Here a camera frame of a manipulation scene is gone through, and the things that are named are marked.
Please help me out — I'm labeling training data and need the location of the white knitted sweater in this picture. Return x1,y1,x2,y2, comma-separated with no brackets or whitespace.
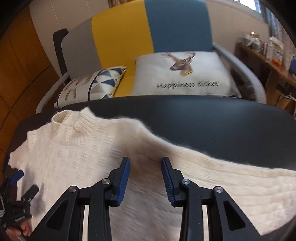
9,108,295,240

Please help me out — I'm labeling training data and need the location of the operator left hand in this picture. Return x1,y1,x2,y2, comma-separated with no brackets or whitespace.
6,220,32,241

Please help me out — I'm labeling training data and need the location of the black padded bench seat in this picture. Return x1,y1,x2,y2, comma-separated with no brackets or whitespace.
2,94,296,172

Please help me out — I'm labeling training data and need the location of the wooden wardrobe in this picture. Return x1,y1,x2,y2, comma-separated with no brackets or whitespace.
0,6,65,181

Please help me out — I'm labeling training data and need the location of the geometric triangle pattern cushion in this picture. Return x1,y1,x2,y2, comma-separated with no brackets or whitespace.
54,66,126,108

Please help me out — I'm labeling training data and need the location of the wooden side desk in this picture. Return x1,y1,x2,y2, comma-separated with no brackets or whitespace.
234,40,295,113

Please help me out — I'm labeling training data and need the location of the deer print cushion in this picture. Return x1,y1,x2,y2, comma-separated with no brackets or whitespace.
132,52,241,98

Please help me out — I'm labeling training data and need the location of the multicolour fabric armchair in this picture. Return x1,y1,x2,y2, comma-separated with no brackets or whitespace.
36,1,266,113

